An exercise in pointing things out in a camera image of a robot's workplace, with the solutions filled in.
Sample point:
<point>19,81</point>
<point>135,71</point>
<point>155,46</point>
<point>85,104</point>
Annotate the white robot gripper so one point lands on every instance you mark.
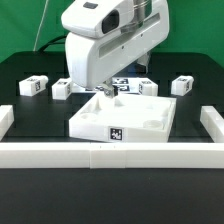
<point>93,61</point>

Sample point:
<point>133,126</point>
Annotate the white square table top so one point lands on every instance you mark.
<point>124,118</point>

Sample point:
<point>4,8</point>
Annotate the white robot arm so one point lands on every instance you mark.
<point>98,18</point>

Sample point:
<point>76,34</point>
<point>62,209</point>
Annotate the white sheet with fiducial markers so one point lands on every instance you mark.
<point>124,85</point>

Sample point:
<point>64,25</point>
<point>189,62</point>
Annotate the white front fence bar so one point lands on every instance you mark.
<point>112,155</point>

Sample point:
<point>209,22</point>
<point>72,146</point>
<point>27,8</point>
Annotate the white left fence piece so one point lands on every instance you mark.
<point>6,119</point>

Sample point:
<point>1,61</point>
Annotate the white fence piece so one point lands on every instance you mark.
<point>6,119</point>
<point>213,123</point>

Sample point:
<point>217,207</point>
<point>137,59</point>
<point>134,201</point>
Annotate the white right fence piece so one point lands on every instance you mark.
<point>213,123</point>

